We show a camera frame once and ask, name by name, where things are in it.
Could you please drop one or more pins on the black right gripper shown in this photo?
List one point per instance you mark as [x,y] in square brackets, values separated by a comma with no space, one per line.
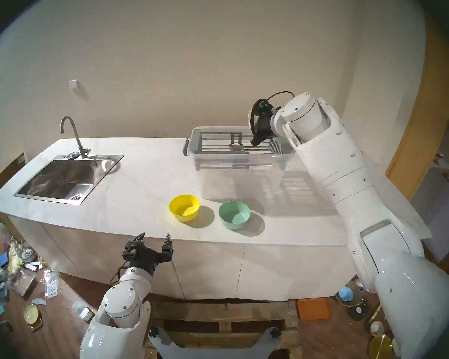
[263,120]

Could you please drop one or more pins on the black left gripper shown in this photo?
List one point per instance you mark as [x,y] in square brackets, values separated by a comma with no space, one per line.
[149,259]

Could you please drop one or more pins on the yellow plastic bowl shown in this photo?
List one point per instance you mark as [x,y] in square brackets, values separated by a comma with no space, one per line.
[184,208]

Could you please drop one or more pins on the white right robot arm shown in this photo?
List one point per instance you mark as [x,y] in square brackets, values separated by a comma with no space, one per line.
[359,197]

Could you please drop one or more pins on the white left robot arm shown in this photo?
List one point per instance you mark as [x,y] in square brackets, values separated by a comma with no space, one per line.
[116,309]

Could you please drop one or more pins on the mint green plastic bowl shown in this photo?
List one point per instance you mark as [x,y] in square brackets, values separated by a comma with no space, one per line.
[235,215]

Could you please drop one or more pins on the golden yellow round plate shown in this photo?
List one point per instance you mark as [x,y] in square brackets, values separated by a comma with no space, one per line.
[379,347]

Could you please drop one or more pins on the clear plastic storage box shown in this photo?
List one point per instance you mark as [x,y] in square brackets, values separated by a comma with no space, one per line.
[239,178]

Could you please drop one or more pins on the white counter cabinet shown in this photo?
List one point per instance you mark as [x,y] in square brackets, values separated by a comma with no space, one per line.
[209,272]

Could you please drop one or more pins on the small clear jar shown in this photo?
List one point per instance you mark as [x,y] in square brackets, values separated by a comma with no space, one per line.
[83,310]

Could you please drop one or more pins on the wooden pallet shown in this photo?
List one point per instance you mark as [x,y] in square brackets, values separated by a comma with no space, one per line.
[224,317]

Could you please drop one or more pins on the stainless steel sink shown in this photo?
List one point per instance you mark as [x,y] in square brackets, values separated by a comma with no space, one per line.
[67,178]

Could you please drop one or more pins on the clear bag white label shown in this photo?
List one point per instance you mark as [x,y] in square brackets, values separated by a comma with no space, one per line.
[51,284]

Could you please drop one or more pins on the steel gooseneck faucet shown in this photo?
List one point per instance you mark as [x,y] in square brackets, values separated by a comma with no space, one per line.
[76,135]

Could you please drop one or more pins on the pale yellow round dish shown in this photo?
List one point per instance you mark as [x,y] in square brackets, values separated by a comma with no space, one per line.
[33,315]

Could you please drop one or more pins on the crumpled white plastic bag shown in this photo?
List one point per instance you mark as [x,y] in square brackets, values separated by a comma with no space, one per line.
[0,229]

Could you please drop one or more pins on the brown cardboard box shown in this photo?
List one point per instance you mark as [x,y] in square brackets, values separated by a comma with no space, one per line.
[3,175]

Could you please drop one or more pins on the orange plastic tray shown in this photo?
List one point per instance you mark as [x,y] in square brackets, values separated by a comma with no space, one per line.
[313,309]

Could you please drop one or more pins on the small white cup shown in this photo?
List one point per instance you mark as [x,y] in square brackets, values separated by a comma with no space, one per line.
[376,327]

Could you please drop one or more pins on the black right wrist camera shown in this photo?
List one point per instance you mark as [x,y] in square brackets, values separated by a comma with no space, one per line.
[262,105]

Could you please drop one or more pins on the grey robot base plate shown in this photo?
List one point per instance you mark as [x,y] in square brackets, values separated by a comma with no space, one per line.
[209,352]

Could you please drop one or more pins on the wooden door frame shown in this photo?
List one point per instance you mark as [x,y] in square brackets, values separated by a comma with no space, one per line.
[422,119]

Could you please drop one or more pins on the white wall switch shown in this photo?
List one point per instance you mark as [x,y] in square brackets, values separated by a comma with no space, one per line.
[73,85]

